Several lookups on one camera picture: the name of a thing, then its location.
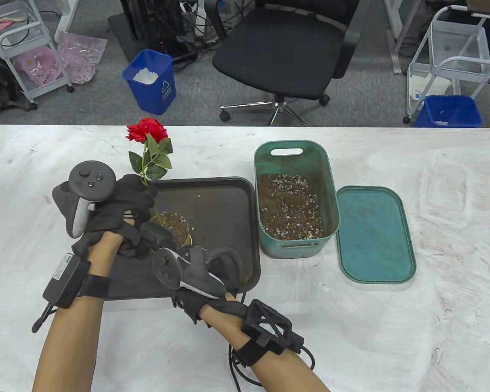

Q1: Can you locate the person's right forearm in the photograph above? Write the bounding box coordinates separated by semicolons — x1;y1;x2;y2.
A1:
199;292;332;392

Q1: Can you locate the person's left hand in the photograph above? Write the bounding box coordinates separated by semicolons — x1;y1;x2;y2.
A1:
71;175;158;259

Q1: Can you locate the person's right hand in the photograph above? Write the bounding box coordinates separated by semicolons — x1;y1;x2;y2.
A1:
171;286;249;326

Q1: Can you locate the green plastic bin lid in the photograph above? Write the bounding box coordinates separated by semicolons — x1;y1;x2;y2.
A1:
336;186;417;285

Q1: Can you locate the black office chair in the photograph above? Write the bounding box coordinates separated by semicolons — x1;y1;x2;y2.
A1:
204;0;361;126

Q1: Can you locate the yellow ribbed flower pot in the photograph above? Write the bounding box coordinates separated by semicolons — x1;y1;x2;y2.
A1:
149;210;197;249

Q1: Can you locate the black wrist strap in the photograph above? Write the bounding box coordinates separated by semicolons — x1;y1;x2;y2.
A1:
43;253;110;310
233;299;305;367

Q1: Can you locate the green plastic trowel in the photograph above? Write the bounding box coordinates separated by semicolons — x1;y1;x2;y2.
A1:
141;223;174;249

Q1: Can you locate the blue waste bin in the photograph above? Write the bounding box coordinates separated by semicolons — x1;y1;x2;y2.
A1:
122;49;177;116
414;95;483;128

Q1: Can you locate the green plastic bin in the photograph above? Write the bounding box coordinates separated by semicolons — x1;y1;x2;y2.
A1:
254;140;340;259

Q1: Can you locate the black floor mat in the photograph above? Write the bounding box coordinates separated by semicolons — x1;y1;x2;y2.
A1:
107;12;196;64

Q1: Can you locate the grey handheld controller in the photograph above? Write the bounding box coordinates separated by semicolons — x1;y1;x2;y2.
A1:
152;246;246;301
52;161;117;239

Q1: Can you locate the brown potting mix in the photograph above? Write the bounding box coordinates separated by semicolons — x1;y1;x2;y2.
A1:
157;211;192;248
257;174;324;241

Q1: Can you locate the pink plastic bag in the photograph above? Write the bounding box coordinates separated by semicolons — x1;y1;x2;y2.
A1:
56;31;108;85
16;46;62;86

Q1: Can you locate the black computer tower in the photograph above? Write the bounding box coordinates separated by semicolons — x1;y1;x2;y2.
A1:
120;0;187;45

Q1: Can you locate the white wire cart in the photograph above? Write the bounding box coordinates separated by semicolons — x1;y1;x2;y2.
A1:
403;6;490;124
0;0;74;103

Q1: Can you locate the dark brown plastic tray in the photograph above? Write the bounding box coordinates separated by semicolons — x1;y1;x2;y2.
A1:
102;177;262;301

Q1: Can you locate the red artificial rose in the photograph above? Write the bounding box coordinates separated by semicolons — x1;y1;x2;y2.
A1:
126;118;174;225

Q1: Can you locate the person's left forearm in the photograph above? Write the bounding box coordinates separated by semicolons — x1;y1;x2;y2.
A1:
33;233;123;392

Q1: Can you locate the white crumpled paper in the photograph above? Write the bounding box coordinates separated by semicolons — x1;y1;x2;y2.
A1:
132;68;159;85

